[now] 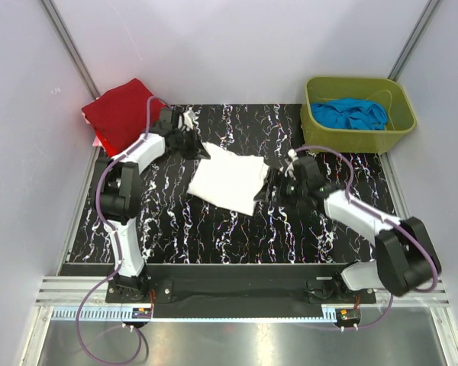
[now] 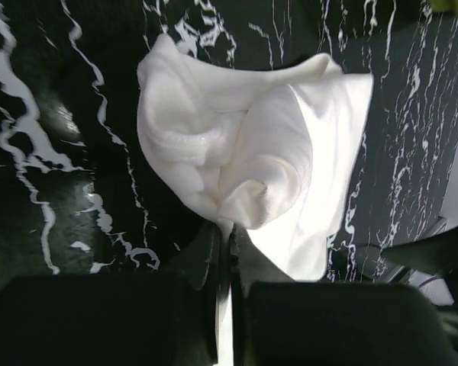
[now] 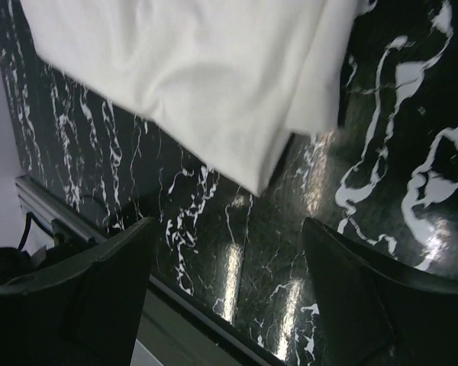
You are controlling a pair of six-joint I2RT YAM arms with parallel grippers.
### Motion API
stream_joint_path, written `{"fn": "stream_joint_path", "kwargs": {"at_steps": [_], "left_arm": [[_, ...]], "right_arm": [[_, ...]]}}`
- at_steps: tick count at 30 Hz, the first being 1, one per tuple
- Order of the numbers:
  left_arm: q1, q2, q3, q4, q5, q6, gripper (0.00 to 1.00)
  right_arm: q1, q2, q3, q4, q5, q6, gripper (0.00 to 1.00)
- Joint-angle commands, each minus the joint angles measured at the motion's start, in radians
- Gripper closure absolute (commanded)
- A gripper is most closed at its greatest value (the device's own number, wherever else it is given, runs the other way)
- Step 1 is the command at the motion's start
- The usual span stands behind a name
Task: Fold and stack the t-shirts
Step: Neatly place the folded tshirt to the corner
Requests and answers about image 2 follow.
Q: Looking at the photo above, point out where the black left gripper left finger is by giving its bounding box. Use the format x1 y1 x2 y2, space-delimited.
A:
0 223 221 365

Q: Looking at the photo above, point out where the olive green plastic bin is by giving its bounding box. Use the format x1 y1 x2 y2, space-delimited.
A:
429 0 458 16

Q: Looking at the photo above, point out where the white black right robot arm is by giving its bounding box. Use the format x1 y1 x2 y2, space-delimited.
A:
381 226 458 353

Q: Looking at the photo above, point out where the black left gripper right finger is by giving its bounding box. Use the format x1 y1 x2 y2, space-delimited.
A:
229 227 458 365

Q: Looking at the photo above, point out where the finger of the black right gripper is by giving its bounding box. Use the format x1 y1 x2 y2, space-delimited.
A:
381 226 458 277

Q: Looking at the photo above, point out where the white t-shirt with robot print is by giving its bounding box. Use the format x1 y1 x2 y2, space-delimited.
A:
136 34 375 366

